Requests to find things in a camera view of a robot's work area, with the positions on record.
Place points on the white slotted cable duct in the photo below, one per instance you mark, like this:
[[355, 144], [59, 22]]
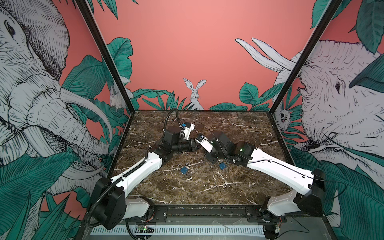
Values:
[[191, 230]]

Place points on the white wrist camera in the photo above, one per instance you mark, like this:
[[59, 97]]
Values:
[[187, 129], [204, 142]]

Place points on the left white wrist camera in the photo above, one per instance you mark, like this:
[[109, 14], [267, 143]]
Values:
[[187, 129]]

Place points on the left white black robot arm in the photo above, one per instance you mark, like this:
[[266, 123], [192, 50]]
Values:
[[110, 201]]

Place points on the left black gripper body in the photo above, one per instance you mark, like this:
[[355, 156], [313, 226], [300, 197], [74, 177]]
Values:
[[185, 146]]

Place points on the right black frame post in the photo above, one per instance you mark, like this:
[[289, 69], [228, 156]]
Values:
[[324, 21]]

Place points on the blue padlock front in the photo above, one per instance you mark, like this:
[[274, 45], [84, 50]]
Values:
[[184, 170]]

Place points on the small green circuit board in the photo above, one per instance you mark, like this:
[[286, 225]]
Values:
[[145, 230]]

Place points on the black frame post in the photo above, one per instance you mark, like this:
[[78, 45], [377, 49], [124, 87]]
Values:
[[324, 21], [99, 40]]

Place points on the left black frame post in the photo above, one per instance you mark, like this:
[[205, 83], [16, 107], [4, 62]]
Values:
[[99, 40]]

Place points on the blue padlock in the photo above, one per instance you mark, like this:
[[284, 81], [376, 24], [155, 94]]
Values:
[[184, 170], [222, 166]]

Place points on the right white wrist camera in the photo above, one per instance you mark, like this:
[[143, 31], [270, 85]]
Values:
[[204, 142]]

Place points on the black front mounting rail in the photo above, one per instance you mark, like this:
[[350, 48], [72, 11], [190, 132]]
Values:
[[163, 213]]

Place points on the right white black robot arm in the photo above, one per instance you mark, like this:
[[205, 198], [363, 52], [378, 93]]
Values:
[[308, 187]]

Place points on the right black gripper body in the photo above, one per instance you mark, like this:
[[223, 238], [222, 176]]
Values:
[[213, 157]]

